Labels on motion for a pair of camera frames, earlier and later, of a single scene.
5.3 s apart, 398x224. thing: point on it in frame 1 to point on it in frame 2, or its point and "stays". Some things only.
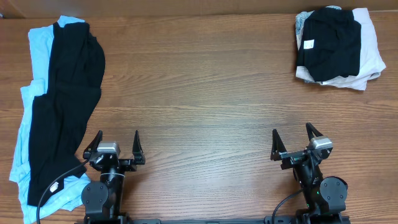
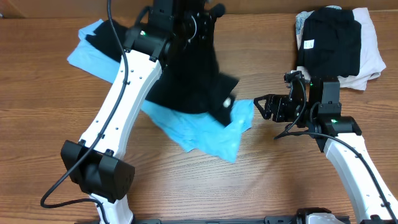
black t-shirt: x=60 y=116 to x=189 y=82
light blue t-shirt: x=40 y=38 to x=199 y=133
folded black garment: x=331 y=45 stays
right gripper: x=280 y=152 to x=279 y=101
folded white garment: x=372 y=65 stays
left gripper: x=125 y=162 to x=193 y=47
